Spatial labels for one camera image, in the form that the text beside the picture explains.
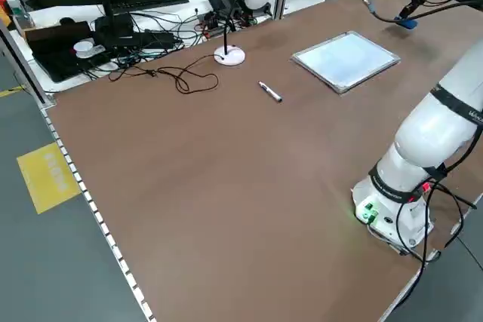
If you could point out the blue whiteboard eraser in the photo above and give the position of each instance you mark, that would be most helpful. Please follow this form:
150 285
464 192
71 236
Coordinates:
407 23

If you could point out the white marker with blue label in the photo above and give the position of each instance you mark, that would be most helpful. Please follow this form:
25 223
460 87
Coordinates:
271 92

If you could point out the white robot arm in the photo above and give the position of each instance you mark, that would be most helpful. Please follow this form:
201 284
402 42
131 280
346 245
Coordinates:
426 141

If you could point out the silver framed whiteboard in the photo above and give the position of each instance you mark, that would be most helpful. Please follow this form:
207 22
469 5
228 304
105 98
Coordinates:
347 60

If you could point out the black finned power supply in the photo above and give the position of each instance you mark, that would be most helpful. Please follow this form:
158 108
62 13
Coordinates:
224 1

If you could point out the white desk lamp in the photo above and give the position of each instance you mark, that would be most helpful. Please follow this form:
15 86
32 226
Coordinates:
230 56

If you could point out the circuit board with red light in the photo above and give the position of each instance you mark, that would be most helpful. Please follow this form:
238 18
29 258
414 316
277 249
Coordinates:
211 22

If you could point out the black keyboard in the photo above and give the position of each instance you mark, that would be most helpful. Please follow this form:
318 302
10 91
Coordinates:
151 0

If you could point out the black monitor stand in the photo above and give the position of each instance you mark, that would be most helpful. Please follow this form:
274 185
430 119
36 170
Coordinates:
113 24

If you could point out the black flat case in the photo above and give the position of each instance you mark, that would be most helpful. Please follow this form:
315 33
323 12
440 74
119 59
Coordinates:
56 62

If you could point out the clear plastic bottle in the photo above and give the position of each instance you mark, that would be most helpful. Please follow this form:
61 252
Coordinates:
17 13

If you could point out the yellow floor sticker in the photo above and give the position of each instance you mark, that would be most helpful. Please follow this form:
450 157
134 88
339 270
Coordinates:
45 178

